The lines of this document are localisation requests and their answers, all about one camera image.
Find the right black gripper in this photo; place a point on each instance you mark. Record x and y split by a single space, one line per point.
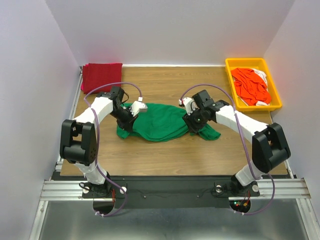
190 124

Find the white t shirt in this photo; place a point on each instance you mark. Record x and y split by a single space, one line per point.
261 76

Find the folded red t shirt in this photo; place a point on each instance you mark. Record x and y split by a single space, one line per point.
95 75

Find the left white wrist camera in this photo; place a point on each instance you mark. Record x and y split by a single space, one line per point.
138 107

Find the right side aluminium rail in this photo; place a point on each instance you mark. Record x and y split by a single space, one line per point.
290 170

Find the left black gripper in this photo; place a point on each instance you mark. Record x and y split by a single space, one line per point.
127 123

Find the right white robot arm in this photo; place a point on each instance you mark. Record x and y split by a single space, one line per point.
269 146

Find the green t shirt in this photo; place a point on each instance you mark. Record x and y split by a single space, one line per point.
160 123

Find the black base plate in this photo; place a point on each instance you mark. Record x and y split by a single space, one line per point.
163 192

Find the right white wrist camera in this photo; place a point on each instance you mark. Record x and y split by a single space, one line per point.
189 104

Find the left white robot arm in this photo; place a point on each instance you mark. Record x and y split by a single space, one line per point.
79 137

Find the folded pink t shirt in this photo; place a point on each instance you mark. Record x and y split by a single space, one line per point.
82 86

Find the left side aluminium rail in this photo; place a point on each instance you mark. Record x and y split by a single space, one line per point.
71 112

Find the aluminium frame rail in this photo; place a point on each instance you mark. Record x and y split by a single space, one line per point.
54 190

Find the orange t shirt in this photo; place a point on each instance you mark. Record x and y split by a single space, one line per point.
250 92

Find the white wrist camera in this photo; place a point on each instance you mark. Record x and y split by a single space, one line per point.
189 104
138 107

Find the yellow plastic bin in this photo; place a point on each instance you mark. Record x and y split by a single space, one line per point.
259 64

